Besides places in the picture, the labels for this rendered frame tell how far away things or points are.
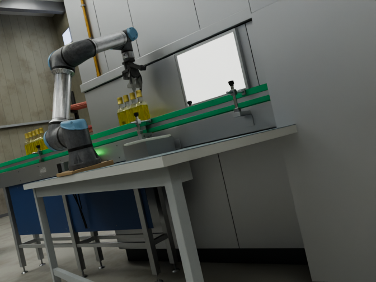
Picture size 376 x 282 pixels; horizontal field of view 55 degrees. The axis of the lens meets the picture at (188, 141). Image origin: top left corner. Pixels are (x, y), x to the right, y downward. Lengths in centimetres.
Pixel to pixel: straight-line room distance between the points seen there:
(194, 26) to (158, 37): 28
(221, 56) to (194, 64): 19
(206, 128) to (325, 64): 72
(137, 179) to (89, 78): 169
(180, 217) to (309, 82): 74
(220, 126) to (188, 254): 88
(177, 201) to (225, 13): 128
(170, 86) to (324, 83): 108
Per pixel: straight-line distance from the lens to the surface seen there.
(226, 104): 185
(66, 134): 174
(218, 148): 116
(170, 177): 108
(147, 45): 243
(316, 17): 150
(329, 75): 146
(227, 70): 203
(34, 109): 1115
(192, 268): 114
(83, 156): 171
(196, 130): 193
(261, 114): 174
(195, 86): 214
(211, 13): 215
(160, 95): 231
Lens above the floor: 76
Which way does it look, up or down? 1 degrees up
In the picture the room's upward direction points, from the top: 13 degrees counter-clockwise
